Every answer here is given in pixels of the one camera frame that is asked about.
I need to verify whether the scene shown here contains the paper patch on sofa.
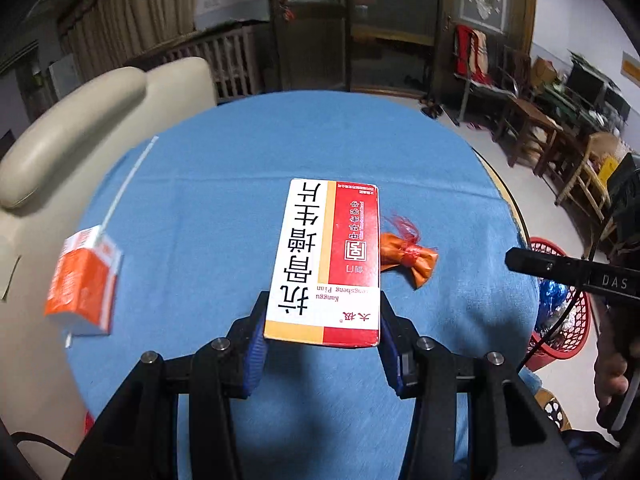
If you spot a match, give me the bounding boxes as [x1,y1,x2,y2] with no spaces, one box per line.
[0,255,21,301]

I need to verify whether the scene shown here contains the brown cardboard box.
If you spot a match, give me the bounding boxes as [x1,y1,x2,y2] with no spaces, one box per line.
[530,57,558,88]

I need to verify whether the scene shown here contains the red plastic basket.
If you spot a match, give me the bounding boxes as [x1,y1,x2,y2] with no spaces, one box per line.
[522,236,592,372]

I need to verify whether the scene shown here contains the person's right hand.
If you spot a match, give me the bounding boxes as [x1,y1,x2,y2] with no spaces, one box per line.
[595,320,630,408]

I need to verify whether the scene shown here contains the metal frame chair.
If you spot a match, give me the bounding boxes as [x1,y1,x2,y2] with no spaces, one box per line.
[452,24,516,123]

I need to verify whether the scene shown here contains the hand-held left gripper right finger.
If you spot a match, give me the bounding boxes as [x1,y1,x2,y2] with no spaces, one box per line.
[378,290,583,480]

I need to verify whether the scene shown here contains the beige curtains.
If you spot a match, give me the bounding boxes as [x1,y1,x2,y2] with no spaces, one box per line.
[57,0,203,81]

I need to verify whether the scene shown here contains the blue plastic bag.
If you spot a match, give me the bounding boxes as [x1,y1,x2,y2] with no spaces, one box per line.
[537,280,568,331]

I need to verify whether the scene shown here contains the red and beige cloth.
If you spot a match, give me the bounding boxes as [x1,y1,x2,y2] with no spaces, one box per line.
[454,24,490,86]

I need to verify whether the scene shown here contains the standing air conditioner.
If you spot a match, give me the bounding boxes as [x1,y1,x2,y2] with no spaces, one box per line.
[47,57,83,101]

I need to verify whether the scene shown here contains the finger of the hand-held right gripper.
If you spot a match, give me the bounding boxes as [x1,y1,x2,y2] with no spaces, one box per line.
[505,247,590,287]

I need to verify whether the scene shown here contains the dark wooden stool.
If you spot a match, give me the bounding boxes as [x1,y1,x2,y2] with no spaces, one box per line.
[495,97,563,168]

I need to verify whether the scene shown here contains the yellow cardboard box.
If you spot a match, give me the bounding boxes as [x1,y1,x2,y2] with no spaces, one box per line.
[600,155,623,183]

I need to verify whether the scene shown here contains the beige leather sofa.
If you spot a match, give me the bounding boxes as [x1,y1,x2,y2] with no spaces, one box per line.
[0,56,218,411]

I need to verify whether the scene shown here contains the orange and white box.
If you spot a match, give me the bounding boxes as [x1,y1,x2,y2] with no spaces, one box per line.
[44,225,123,336]

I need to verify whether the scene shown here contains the red and white medicine box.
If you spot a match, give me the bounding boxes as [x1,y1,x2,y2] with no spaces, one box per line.
[263,178,381,349]

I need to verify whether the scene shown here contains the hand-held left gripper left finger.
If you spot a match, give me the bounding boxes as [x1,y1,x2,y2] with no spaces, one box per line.
[62,290,271,480]

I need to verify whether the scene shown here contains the computer monitor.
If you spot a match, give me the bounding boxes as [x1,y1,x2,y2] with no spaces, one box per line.
[565,62,606,106]

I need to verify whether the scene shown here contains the orange wall sign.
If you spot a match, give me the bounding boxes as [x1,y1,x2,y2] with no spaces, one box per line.
[621,51,640,86]

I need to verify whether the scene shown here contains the orange plastic bag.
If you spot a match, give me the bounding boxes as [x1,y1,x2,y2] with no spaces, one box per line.
[379,215,440,289]

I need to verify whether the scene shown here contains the wicker chair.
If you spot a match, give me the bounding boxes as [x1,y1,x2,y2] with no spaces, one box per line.
[555,132,623,221]

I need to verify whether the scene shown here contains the wooden door with red tassel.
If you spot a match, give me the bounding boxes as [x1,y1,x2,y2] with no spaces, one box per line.
[265,0,351,93]

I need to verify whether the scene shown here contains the soccer print cushion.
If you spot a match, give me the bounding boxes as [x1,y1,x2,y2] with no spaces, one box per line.
[535,387,573,431]

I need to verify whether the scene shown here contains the round wooden table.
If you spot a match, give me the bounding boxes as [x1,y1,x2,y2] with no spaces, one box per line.
[470,147,532,248]

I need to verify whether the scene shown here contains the thin white stick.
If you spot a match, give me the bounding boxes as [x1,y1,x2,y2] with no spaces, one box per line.
[64,136,159,348]

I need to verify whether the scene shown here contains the wooden glass panel door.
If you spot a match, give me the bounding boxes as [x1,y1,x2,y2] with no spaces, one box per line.
[432,0,538,106]

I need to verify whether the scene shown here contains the person's leg in jeans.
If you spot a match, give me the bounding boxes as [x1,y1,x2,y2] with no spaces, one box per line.
[562,430,621,480]

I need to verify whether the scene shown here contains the wooden crib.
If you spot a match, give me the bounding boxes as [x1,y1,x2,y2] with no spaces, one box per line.
[125,22,273,103]

